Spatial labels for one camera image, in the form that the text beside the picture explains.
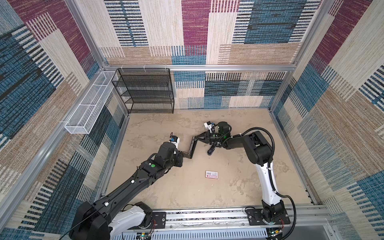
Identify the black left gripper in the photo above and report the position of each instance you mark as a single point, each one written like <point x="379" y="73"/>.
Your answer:
<point x="179" y="157"/>

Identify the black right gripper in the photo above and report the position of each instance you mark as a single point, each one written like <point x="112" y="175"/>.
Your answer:
<point x="207" y="138"/>

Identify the blue stapler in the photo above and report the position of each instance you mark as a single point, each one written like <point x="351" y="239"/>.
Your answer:
<point x="211" y="149"/>

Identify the red white staple box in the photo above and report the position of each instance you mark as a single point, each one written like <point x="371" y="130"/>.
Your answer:
<point x="211" y="175"/>

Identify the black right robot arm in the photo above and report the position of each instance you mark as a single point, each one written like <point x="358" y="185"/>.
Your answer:
<point x="259" y="146"/>

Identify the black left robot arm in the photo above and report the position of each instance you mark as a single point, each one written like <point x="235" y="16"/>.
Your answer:
<point x="105" y="218"/>

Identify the black mesh shelf rack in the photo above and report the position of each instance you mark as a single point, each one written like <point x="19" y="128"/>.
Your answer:
<point x="145" y="91"/>

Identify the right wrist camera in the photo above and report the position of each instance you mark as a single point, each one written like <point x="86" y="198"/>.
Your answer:
<point x="210" y="126"/>

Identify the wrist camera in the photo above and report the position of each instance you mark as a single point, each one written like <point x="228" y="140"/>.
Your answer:
<point x="174" y="140"/>
<point x="210" y="126"/>

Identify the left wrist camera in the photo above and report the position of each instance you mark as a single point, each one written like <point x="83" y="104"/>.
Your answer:
<point x="174" y="140"/>

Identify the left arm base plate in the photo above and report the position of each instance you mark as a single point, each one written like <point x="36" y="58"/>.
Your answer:
<point x="155" y="220"/>

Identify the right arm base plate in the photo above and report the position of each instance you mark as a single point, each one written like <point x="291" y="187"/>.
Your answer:
<point x="261" y="217"/>

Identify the white wire mesh basket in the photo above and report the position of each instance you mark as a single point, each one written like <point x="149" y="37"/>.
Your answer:
<point x="87" y="112"/>

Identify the aluminium front rail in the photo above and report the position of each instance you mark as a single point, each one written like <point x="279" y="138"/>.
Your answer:
<point x="313" y="223"/>

